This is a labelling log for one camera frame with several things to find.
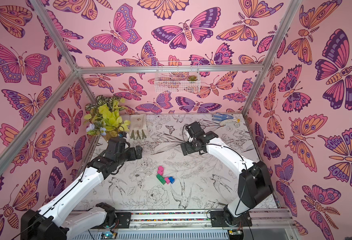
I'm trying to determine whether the green lego brick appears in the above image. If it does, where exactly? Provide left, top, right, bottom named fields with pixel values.
left=156, top=174, right=166, bottom=185

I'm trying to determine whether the small green succulent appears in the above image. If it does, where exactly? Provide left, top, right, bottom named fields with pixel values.
left=188, top=76, right=198, bottom=82

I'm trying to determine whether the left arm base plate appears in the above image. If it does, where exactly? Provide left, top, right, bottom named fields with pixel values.
left=91, top=212, right=132, bottom=230

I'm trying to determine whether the white green garden glove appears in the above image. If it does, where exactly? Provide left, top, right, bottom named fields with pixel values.
left=129, top=115, right=148, bottom=140

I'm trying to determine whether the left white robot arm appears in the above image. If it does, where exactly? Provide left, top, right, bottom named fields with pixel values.
left=17, top=138, right=143, bottom=240

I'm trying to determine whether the white wire basket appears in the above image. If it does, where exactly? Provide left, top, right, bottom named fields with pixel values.
left=153, top=60, right=201, bottom=94

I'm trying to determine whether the blue white glove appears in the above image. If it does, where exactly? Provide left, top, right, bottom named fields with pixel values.
left=212, top=113, right=243, bottom=123

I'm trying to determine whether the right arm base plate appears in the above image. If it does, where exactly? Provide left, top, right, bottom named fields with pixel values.
left=207, top=211, right=253, bottom=228

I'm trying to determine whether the glass vase with flowers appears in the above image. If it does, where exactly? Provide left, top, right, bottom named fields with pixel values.
left=84, top=95, right=130, bottom=141

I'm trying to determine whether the blue lego brick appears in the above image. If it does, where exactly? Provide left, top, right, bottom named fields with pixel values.
left=168, top=177, right=175, bottom=184

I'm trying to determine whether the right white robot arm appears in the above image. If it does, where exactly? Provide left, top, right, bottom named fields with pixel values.
left=181, top=122, right=274, bottom=226

